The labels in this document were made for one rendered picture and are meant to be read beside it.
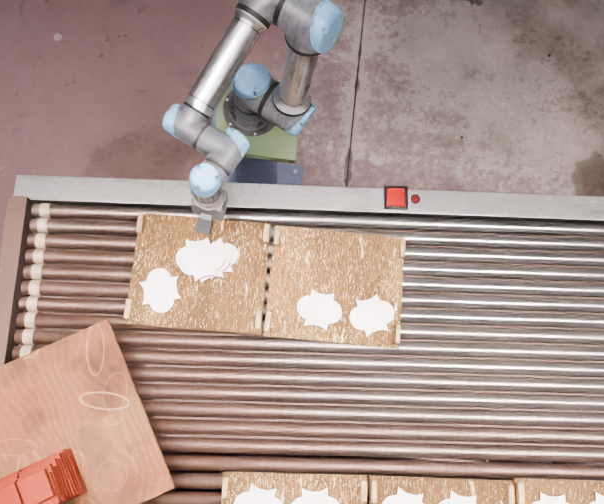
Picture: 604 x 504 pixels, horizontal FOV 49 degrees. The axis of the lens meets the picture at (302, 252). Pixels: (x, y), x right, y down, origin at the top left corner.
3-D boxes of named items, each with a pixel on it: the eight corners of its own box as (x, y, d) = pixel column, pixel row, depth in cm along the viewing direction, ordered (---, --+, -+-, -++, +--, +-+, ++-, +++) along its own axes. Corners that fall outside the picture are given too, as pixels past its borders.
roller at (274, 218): (37, 205, 214) (31, 200, 210) (634, 226, 220) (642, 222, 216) (35, 220, 213) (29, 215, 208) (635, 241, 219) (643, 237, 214)
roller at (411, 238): (35, 220, 213) (29, 215, 208) (636, 241, 219) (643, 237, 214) (33, 235, 212) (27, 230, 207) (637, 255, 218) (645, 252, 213)
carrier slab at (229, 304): (141, 214, 210) (140, 212, 209) (270, 224, 211) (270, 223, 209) (125, 324, 201) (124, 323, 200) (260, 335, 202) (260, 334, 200)
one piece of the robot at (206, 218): (180, 217, 173) (187, 233, 189) (214, 226, 173) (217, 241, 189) (194, 175, 176) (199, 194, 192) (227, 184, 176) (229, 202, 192)
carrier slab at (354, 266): (275, 226, 211) (275, 224, 209) (404, 239, 211) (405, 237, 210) (263, 336, 202) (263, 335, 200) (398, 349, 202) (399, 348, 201)
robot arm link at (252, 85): (246, 72, 214) (245, 51, 201) (281, 94, 214) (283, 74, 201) (225, 101, 212) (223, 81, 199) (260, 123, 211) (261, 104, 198)
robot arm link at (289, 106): (275, 95, 214) (301, -29, 163) (315, 119, 213) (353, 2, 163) (255, 121, 210) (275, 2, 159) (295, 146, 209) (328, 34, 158)
